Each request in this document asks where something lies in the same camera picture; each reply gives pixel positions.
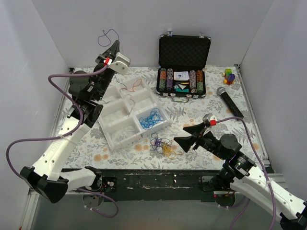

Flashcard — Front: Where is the orange thin wire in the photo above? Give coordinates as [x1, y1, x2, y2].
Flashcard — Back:
[119, 79, 142, 93]

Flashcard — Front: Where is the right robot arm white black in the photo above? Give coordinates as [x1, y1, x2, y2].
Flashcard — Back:
[174, 123, 307, 230]

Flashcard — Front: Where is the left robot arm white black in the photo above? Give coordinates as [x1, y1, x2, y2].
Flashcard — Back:
[20, 40, 119, 203]

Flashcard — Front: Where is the purple thin wire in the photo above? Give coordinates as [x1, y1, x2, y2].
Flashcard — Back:
[149, 132, 173, 155]

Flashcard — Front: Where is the floral patterned table mat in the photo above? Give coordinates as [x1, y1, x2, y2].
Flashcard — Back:
[64, 66, 266, 170]

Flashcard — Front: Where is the yellow thin wire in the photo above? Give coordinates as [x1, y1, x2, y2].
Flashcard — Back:
[162, 142, 177, 159]

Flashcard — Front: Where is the black poker chip case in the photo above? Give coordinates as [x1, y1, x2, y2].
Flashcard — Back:
[155, 31, 212, 103]

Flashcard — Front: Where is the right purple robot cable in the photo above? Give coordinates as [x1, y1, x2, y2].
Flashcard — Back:
[212, 116, 276, 230]

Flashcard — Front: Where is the black metal base plate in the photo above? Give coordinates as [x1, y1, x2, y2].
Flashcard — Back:
[74, 169, 245, 203]

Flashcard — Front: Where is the black handheld microphone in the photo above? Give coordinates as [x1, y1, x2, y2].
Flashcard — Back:
[217, 87, 244, 119]

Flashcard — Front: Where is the blue thin wire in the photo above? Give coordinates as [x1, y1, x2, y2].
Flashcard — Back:
[139, 109, 163, 130]

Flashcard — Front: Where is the colourful toy block train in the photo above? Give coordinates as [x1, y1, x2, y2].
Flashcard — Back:
[222, 69, 236, 85]

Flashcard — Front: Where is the white thin wire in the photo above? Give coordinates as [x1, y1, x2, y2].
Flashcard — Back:
[111, 126, 137, 143]

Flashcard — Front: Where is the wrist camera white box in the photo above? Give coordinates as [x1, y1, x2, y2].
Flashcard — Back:
[109, 52, 130, 75]
[202, 113, 216, 127]

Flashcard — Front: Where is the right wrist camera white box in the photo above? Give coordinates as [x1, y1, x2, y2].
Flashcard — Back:
[202, 113, 216, 127]

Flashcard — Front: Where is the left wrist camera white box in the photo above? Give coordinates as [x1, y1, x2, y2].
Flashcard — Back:
[109, 52, 130, 75]

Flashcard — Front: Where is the white plastic compartment tray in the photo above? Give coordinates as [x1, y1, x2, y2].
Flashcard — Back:
[98, 77, 172, 151]

